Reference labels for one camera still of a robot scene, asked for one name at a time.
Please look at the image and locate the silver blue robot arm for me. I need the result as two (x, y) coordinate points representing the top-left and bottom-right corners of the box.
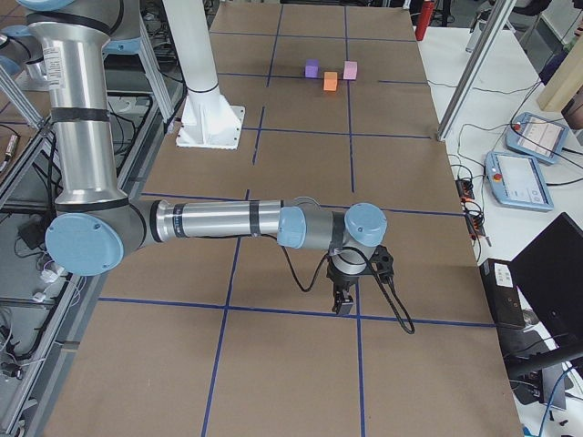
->
(25, 1), (396, 315)

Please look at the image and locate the aluminium frame post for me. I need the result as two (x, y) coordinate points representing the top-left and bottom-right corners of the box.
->
(436, 0), (516, 141)

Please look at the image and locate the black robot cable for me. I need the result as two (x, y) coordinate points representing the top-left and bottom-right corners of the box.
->
(280, 243), (415, 336)

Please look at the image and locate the orange black connector strip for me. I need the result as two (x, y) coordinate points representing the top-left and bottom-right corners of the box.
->
(455, 178), (491, 245)

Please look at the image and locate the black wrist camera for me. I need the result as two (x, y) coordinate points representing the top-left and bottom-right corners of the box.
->
(370, 245), (394, 283)

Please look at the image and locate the pink foam block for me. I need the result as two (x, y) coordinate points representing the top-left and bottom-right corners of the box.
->
(343, 61), (358, 81)

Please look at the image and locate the orange foam block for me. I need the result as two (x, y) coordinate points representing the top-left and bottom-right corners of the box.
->
(322, 71), (338, 92)

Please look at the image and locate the wooden board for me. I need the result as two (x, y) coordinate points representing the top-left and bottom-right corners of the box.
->
(537, 37), (583, 112)

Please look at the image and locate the purple foam block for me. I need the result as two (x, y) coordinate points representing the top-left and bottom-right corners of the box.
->
(304, 59), (319, 78)

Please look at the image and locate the far blue teach pendant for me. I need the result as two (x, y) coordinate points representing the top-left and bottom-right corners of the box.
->
(506, 112), (568, 165)

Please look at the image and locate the red cylinder bottle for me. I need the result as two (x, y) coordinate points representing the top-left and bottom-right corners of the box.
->
(414, 0), (435, 42)

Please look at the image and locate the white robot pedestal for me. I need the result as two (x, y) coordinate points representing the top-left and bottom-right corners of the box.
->
(163, 0), (245, 149)

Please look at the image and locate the black monitor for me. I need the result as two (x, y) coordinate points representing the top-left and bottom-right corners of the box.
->
(507, 212), (582, 378)

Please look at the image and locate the blue teach pendant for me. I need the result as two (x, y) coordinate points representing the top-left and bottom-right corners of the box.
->
(506, 112), (568, 165)
(485, 151), (554, 212)

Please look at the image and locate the black computer box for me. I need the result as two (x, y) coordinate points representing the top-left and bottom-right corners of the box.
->
(479, 259), (526, 330)

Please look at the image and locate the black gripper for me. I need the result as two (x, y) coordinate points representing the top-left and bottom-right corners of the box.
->
(326, 263), (363, 316)

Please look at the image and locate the near blue teach pendant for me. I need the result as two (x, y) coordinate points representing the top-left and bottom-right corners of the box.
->
(485, 151), (554, 212)

